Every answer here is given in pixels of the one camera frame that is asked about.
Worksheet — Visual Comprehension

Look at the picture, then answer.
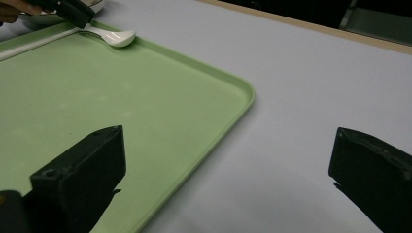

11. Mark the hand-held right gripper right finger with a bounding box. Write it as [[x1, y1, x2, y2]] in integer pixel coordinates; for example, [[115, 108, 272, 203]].
[[327, 126, 412, 233]]

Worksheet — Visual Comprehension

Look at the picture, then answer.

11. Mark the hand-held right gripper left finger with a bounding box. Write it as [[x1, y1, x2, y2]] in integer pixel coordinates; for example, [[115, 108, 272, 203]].
[[29, 124, 127, 233]]

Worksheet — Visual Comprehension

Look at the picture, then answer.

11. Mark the green plastic tray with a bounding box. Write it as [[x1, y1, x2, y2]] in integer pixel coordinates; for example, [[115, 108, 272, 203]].
[[0, 19, 257, 233]]

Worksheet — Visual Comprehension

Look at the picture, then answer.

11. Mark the white ceramic spoon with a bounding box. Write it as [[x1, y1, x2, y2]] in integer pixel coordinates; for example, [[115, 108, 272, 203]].
[[78, 23, 137, 49]]

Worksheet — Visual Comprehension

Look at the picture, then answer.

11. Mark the white chopstick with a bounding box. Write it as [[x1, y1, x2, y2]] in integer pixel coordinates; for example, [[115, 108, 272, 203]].
[[0, 26, 81, 63]]

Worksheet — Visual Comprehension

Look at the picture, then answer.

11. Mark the white metal stand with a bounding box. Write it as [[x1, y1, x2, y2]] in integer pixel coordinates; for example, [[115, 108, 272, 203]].
[[338, 0, 361, 32]]

